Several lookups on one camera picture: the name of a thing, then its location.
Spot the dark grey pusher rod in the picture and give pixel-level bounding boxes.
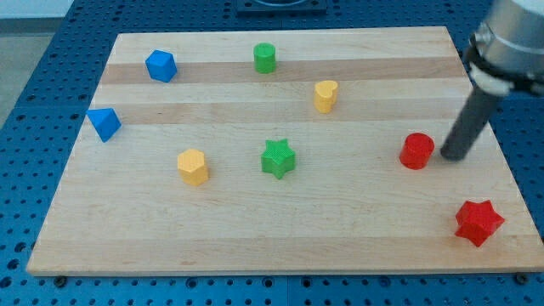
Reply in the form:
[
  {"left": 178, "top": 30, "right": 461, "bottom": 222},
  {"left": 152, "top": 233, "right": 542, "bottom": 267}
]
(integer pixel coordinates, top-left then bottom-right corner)
[{"left": 440, "top": 87, "right": 503, "bottom": 162}]

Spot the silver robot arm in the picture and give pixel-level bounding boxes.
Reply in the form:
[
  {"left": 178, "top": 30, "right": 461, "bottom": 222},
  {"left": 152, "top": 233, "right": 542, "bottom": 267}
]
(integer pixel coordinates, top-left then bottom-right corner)
[{"left": 440, "top": 0, "right": 543, "bottom": 162}]

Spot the yellow heart block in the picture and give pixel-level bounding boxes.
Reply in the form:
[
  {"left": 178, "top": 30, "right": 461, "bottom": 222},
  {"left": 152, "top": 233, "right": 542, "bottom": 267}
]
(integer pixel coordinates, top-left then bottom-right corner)
[{"left": 314, "top": 80, "right": 338, "bottom": 114}]

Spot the yellow hexagon block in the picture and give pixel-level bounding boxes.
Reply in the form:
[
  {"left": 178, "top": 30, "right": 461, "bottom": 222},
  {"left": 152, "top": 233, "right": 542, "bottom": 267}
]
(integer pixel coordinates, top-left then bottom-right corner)
[{"left": 177, "top": 149, "right": 209, "bottom": 186}]

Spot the red cylinder block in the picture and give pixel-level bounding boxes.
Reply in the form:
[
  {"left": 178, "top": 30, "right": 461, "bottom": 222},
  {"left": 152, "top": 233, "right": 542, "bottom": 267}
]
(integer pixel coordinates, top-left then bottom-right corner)
[{"left": 399, "top": 133, "right": 434, "bottom": 170}]

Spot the red star block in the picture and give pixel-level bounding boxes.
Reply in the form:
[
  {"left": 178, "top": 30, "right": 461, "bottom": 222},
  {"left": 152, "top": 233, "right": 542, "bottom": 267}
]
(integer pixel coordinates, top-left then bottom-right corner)
[{"left": 455, "top": 200, "right": 505, "bottom": 247}]

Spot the wooden board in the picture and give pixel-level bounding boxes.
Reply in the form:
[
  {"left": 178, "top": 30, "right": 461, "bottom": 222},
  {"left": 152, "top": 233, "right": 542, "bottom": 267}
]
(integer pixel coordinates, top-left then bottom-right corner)
[{"left": 27, "top": 26, "right": 543, "bottom": 276}]

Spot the green star block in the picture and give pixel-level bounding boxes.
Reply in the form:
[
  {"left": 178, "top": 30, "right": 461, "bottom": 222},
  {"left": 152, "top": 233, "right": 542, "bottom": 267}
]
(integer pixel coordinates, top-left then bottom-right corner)
[{"left": 261, "top": 139, "right": 296, "bottom": 179}]

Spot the green cylinder block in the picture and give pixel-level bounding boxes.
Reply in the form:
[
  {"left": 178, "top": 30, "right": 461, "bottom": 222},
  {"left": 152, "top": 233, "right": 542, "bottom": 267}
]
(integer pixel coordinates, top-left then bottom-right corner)
[{"left": 253, "top": 42, "right": 276, "bottom": 74}]

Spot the blue cube block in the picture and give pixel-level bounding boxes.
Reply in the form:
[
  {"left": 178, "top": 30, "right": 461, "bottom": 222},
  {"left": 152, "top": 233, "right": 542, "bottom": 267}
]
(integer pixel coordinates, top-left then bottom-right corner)
[{"left": 145, "top": 49, "right": 178, "bottom": 82}]

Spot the blue triangle block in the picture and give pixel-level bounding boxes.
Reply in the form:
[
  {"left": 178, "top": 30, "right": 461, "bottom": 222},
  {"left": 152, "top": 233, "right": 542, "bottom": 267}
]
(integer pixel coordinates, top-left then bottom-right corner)
[{"left": 86, "top": 108, "right": 122, "bottom": 143}]

